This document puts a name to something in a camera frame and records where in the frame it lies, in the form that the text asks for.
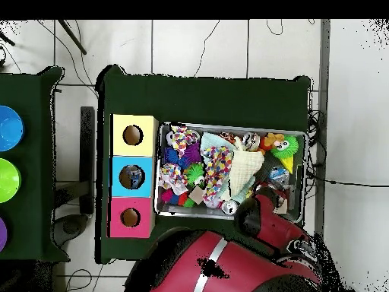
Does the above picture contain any blue spiky ball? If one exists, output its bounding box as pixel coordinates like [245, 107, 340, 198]
[163, 147, 183, 168]

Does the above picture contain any dark green table cloth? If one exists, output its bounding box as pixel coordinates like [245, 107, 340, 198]
[95, 63, 312, 265]
[0, 65, 71, 262]

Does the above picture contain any grey round base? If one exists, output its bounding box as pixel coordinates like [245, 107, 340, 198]
[53, 212, 90, 247]

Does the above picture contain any mint green cloth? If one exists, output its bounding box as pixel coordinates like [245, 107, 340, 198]
[199, 130, 256, 205]

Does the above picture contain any green plastic bowl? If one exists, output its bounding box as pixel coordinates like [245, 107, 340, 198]
[0, 157, 22, 205]

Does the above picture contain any black flat bar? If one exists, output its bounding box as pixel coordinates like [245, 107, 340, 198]
[80, 106, 96, 215]

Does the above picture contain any wooden three-hole box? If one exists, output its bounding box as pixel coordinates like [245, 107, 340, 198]
[108, 113, 159, 239]

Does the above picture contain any shallow clear mesh bin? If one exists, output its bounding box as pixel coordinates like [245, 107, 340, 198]
[154, 121, 307, 225]

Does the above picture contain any green fluffy toy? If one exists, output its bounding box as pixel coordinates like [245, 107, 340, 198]
[270, 135, 300, 162]

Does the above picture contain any black cable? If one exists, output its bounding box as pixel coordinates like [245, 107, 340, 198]
[265, 20, 284, 37]
[194, 20, 221, 77]
[306, 176, 389, 189]

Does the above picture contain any black rod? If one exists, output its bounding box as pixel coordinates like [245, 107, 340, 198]
[57, 20, 87, 56]

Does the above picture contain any red black drink can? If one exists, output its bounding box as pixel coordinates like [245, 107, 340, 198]
[220, 198, 239, 217]

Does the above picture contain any crushed silver drink can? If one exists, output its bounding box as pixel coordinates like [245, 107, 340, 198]
[242, 132, 262, 153]

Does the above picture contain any brown plush bear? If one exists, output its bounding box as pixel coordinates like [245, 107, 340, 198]
[262, 132, 286, 152]

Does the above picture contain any green spiky ball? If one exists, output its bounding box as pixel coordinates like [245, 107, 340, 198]
[185, 161, 207, 187]

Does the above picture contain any purple plastic bowl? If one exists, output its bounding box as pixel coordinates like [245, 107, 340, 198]
[0, 215, 8, 254]

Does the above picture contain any crushed clear plastic bottle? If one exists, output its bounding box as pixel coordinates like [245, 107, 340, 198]
[269, 167, 291, 187]

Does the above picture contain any colourful patterned cloth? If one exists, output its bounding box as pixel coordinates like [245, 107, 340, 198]
[204, 145, 236, 208]
[167, 125, 201, 158]
[157, 163, 188, 195]

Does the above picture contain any cream yellow cloth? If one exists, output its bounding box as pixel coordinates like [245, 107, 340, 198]
[227, 149, 265, 199]

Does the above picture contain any purple spiky ball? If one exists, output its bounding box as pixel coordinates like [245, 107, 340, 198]
[185, 143, 205, 165]

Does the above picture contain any blue plastic bowl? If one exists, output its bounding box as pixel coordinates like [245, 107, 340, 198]
[0, 104, 25, 153]

